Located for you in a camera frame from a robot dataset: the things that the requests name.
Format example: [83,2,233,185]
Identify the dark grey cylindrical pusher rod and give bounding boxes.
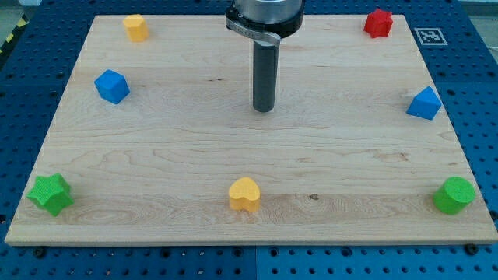
[252,40,279,113]

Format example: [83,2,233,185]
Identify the red star block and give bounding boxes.
[363,8,393,38]

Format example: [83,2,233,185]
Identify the blue cube block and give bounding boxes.
[94,69,130,104]

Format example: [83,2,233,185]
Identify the green star block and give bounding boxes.
[26,173,74,217]

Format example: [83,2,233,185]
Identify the yellow hexagon block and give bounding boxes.
[122,14,149,42]

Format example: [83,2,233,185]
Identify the wooden board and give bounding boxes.
[5,15,497,247]

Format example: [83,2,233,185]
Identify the yellow heart block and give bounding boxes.
[229,177,261,212]

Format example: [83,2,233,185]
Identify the white fiducial marker tag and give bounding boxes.
[415,27,447,46]

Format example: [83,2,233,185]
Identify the blue triangular block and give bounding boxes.
[406,86,442,121]

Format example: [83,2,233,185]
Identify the green cylinder block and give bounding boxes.
[433,177,475,215]

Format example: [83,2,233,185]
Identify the yellow black hazard tape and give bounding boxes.
[1,14,30,56]

